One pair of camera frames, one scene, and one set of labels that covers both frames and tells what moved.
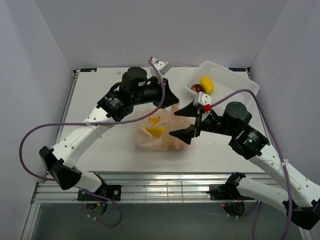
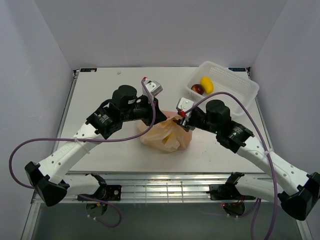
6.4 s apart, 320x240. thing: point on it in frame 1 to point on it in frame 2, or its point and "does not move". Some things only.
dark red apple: x=197 y=88 does not move
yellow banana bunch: x=155 y=130 to x=165 y=139
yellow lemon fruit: x=207 y=84 does not move
